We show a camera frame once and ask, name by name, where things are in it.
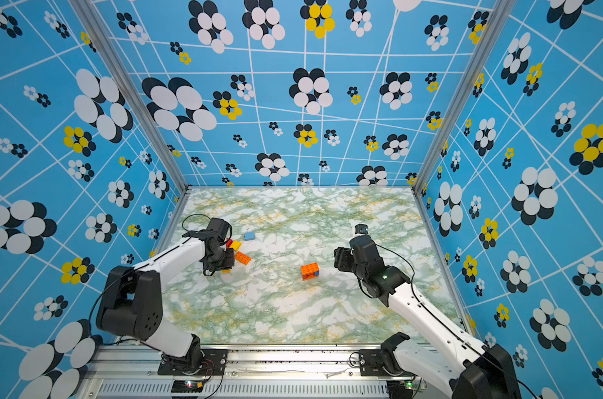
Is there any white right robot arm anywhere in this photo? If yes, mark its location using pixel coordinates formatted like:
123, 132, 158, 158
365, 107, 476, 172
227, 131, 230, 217
334, 224, 522, 398

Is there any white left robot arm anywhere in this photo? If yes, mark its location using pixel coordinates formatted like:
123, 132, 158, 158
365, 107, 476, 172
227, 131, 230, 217
89, 218, 235, 376

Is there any orange long lego plate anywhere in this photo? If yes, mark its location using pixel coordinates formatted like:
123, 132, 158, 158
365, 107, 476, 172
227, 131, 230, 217
235, 252, 252, 265

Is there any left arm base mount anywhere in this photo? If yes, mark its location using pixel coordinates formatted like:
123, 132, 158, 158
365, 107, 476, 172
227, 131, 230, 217
157, 348, 228, 377

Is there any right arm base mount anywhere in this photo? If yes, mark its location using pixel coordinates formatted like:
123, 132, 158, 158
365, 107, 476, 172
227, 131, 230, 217
357, 349, 391, 377

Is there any aluminium front rail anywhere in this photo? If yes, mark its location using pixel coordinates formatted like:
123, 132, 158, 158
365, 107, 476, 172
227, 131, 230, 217
76, 341, 459, 398

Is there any left aluminium corner post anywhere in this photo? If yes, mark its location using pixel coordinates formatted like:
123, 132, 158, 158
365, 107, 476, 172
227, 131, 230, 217
68, 0, 190, 196

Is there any aluminium corner post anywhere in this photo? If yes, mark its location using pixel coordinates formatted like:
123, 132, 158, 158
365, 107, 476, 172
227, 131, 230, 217
413, 0, 518, 196
68, 0, 190, 196

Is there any right aluminium corner post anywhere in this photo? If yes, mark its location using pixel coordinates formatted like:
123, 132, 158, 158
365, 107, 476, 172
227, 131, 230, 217
413, 0, 518, 196

